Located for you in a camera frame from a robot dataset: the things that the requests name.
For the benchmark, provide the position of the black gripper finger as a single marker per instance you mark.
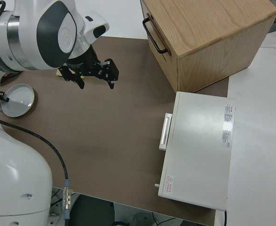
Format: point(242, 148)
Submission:
point(81, 83)
point(111, 84)
point(3, 94)

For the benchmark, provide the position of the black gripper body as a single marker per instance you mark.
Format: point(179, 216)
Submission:
point(112, 70)

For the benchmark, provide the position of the gray round plate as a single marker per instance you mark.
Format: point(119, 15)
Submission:
point(20, 103)

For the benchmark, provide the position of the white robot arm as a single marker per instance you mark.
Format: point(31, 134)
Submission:
point(22, 35)

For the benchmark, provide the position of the wooden drawer cabinet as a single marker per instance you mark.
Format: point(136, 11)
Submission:
point(210, 28)

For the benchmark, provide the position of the white toaster oven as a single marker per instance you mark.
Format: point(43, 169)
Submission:
point(199, 153)

